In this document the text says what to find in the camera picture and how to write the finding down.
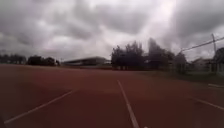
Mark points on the group of dark trees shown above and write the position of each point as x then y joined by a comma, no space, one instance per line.
133,56

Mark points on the low flat-roofed building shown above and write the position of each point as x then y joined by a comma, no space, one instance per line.
87,61

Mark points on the row of distant trees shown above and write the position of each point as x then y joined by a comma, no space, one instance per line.
36,60

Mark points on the fence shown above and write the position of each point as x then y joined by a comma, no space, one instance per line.
203,68

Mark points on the utility pole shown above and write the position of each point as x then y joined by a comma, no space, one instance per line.
214,45

